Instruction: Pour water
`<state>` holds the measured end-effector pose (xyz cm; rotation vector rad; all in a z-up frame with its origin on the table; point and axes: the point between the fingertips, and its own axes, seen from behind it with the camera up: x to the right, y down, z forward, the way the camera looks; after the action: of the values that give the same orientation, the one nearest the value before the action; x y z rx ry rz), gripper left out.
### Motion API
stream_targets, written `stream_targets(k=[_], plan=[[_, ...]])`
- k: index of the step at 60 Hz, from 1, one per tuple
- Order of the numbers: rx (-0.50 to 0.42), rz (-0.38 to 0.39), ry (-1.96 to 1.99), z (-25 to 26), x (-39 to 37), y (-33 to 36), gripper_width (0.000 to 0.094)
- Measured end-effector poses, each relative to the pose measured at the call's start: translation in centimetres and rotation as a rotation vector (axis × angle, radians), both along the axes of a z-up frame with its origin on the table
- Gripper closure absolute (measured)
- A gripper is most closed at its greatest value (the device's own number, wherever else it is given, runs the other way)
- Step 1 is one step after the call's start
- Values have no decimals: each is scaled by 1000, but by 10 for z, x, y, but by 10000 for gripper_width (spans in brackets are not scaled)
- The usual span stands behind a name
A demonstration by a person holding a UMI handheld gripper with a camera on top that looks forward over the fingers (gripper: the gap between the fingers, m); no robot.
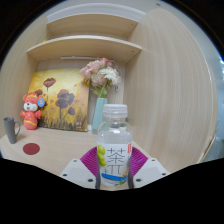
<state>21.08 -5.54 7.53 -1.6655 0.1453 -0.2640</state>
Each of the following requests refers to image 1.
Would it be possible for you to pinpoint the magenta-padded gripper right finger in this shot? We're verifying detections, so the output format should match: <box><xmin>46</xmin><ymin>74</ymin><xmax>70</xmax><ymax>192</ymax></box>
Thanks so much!
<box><xmin>127</xmin><ymin>146</ymin><xmax>171</xmax><ymax>190</ymax></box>

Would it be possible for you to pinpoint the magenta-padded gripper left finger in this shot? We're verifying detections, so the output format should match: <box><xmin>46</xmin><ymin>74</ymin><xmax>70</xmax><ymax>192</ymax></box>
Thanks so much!
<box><xmin>59</xmin><ymin>146</ymin><xmax>101</xmax><ymax>190</ymax></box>

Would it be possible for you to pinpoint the clear drink bottle white label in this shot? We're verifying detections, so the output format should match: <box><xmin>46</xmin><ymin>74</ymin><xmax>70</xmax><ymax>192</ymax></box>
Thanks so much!
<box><xmin>95</xmin><ymin>103</ymin><xmax>134</xmax><ymax>191</ymax></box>

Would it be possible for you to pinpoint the flat round red coaster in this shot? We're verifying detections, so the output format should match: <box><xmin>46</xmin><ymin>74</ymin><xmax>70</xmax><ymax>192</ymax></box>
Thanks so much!
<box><xmin>22</xmin><ymin>142</ymin><xmax>41</xmax><ymax>156</ymax></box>

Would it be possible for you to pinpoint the teal faceted vase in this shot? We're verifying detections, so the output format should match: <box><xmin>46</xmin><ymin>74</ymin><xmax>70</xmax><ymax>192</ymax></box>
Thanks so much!
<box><xmin>91</xmin><ymin>96</ymin><xmax>109</xmax><ymax>135</ymax></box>

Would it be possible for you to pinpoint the red plush mouse toy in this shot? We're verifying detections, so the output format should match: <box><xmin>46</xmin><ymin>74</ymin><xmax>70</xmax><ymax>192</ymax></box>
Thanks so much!
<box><xmin>19</xmin><ymin>92</ymin><xmax>46</xmax><ymax>131</ymax></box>

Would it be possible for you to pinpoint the grey textured mug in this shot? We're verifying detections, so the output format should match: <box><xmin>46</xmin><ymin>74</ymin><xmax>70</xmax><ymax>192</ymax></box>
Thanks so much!
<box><xmin>3</xmin><ymin>116</ymin><xmax>22</xmax><ymax>145</ymax></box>

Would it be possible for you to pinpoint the yellow poppy flower painting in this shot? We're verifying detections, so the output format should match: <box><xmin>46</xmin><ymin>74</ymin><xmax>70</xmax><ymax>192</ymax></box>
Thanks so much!
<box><xmin>27</xmin><ymin>68</ymin><xmax>91</xmax><ymax>133</ymax></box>

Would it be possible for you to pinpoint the pink and white flower bouquet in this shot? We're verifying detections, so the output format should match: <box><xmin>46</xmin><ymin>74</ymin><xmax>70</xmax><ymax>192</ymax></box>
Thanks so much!
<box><xmin>79</xmin><ymin>57</ymin><xmax>123</xmax><ymax>99</ymax></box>

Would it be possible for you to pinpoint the white light bar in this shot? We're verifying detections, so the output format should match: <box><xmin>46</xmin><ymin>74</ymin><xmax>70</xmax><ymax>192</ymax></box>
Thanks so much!
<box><xmin>59</xmin><ymin>55</ymin><xmax>100</xmax><ymax>61</ymax></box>

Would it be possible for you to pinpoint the light wooden shelf unit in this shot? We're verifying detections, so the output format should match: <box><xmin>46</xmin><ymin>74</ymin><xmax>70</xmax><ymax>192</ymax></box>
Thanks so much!
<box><xmin>26</xmin><ymin>12</ymin><xmax>144</xmax><ymax>65</ymax></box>

